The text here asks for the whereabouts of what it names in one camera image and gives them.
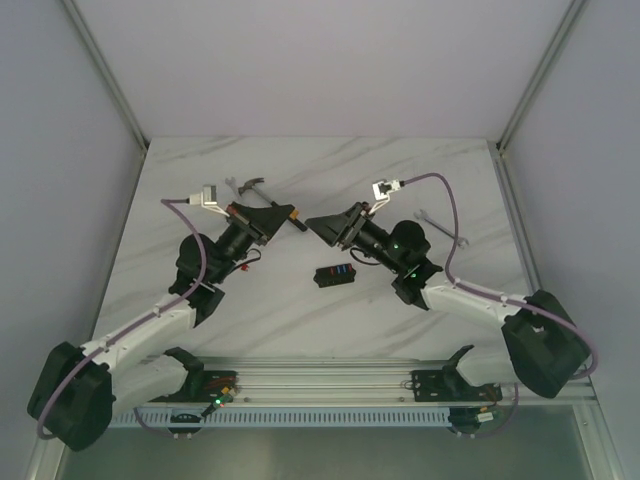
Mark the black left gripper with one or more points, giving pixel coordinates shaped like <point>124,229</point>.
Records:
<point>251,226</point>

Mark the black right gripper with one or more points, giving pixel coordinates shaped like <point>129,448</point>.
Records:
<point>331,228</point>

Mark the black fuse box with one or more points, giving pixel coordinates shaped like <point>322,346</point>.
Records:
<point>335,275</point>

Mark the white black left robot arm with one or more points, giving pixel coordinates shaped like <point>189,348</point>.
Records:
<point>82,388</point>

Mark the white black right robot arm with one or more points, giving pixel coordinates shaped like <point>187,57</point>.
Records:
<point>541,347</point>

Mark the silver wrench left side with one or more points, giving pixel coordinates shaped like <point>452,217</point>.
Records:
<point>231,183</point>

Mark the silver wrench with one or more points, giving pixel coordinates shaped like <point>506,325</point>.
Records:
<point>231,183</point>
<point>461,242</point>

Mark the silver wrench right side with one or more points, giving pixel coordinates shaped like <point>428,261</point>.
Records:
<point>461,242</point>

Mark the black handle claw hammer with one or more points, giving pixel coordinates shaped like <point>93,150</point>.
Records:
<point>254,185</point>

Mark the aluminium mounting rail frame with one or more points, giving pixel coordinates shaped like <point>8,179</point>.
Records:
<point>291,342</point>

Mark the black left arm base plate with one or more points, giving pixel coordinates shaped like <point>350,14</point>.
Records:
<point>214,384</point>

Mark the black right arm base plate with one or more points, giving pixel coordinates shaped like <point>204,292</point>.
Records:
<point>429,386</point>

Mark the white slotted cable duct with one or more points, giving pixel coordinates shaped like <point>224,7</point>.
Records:
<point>273,417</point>

